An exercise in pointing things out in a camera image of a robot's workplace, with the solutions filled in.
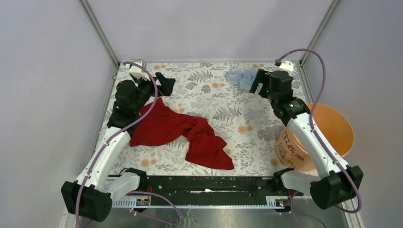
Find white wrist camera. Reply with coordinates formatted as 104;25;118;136
125;59;150;81
275;59;294;73

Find orange plastic trash bin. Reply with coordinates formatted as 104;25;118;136
277;104;354;172

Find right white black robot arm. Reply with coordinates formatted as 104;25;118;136
250;69;364;213

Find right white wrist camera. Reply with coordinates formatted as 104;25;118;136
275;59;294;73

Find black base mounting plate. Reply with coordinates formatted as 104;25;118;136
136;176;295;205

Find aluminium frame post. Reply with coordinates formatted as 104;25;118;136
79;0;120;67
307;0;341;50

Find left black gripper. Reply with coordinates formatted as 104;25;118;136
132;72;175;113

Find floral patterned table mat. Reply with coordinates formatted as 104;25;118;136
94;61;318;178

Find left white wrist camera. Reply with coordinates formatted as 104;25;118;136
125;59;150;81

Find right aluminium frame post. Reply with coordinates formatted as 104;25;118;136
307;0;341;50

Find left aluminium frame post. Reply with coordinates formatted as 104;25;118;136
79;0;120;67

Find red cloth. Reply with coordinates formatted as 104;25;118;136
129;98;234;170

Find light blue plastic trash bag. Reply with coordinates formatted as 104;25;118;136
224;68;257;91

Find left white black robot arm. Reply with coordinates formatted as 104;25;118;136
61;72;176;222

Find silver slotted cable duct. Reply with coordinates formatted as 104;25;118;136
112;196;286;209

